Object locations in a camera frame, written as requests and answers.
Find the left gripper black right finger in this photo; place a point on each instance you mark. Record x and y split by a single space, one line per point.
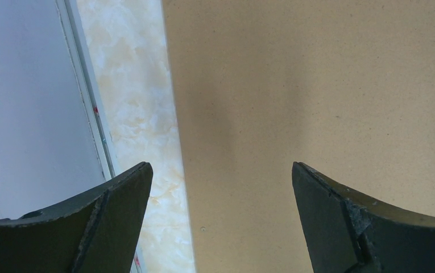
348 231

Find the brown frame backing board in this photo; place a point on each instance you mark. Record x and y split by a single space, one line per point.
347 87

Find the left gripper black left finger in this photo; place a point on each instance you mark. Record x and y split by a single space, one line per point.
45 240

